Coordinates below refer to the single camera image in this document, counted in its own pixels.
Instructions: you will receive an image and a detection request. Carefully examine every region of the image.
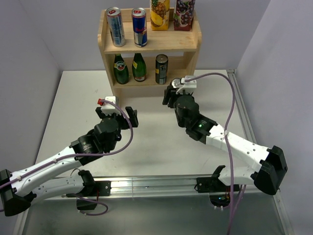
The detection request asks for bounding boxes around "black yellow can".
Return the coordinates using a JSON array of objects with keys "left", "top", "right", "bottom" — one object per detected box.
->
[
  {"left": 171, "top": 78, "right": 182, "bottom": 89},
  {"left": 156, "top": 54, "right": 168, "bottom": 85}
]

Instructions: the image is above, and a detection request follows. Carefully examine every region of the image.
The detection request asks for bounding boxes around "green bottle yellow label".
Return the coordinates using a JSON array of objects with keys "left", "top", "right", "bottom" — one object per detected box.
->
[{"left": 132, "top": 53, "right": 147, "bottom": 82}]

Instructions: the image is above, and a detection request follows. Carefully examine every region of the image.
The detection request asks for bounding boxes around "perrier lychee green bottle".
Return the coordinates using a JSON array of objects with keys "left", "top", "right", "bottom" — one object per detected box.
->
[{"left": 113, "top": 54, "right": 129, "bottom": 85}]

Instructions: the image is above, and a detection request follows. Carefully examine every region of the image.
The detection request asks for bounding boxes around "red bull can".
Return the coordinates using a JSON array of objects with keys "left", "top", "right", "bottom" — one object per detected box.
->
[
  {"left": 132, "top": 7, "right": 148, "bottom": 47},
  {"left": 106, "top": 7, "right": 126, "bottom": 47}
]

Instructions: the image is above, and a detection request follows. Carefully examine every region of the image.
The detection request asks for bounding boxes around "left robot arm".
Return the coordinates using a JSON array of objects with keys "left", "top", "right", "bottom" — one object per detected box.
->
[{"left": 0, "top": 107, "right": 139, "bottom": 217}]

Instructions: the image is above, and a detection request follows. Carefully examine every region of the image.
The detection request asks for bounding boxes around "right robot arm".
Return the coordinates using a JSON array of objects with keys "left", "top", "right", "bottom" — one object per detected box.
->
[{"left": 162, "top": 85, "right": 288, "bottom": 195}]

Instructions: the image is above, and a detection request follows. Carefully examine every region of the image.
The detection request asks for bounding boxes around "wooden two-tier shelf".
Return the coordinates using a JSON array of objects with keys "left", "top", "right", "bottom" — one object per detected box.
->
[{"left": 98, "top": 8, "right": 202, "bottom": 105}]

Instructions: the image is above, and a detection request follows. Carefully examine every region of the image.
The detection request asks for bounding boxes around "grape juice carton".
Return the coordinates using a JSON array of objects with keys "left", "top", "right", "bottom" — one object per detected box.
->
[{"left": 173, "top": 0, "right": 195, "bottom": 31}]

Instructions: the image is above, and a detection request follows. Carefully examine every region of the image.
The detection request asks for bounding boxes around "pineapple juice carton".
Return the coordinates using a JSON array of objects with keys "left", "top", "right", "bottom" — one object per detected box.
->
[{"left": 150, "top": 0, "right": 170, "bottom": 31}]

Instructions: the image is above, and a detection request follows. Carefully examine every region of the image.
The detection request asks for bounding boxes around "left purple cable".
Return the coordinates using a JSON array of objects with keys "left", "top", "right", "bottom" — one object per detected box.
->
[{"left": 0, "top": 100, "right": 134, "bottom": 216}]

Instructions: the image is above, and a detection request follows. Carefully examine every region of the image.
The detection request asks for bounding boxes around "purple cable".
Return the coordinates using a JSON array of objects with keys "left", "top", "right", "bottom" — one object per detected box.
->
[
  {"left": 184, "top": 72, "right": 246, "bottom": 235},
  {"left": 0, "top": 100, "right": 134, "bottom": 216}
]

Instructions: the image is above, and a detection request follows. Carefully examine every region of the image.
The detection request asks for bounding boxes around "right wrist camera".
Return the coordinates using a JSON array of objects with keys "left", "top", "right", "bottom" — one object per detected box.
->
[{"left": 176, "top": 75, "right": 197, "bottom": 94}]

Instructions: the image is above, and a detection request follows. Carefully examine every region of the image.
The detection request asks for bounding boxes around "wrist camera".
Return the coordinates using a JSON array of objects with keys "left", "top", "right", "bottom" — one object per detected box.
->
[
  {"left": 97, "top": 96, "right": 121, "bottom": 115},
  {"left": 176, "top": 75, "right": 197, "bottom": 94}
]

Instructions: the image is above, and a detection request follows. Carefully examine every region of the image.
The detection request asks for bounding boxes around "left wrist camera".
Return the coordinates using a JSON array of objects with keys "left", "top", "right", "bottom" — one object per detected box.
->
[{"left": 97, "top": 96, "right": 121, "bottom": 115}]

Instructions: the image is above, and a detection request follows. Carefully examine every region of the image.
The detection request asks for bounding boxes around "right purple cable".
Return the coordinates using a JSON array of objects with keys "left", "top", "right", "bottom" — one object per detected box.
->
[{"left": 184, "top": 72, "right": 246, "bottom": 235}]

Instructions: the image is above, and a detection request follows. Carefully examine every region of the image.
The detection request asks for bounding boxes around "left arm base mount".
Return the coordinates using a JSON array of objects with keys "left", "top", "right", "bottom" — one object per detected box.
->
[{"left": 66, "top": 181, "right": 111, "bottom": 216}]

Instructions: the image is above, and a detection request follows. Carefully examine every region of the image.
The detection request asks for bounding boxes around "aluminium rail frame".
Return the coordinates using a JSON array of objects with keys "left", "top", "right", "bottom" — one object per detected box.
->
[{"left": 13, "top": 71, "right": 295, "bottom": 235}]

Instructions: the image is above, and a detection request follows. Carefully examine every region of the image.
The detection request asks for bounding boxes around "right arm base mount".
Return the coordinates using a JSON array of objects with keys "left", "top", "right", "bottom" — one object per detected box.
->
[{"left": 194, "top": 177, "right": 231, "bottom": 209}]

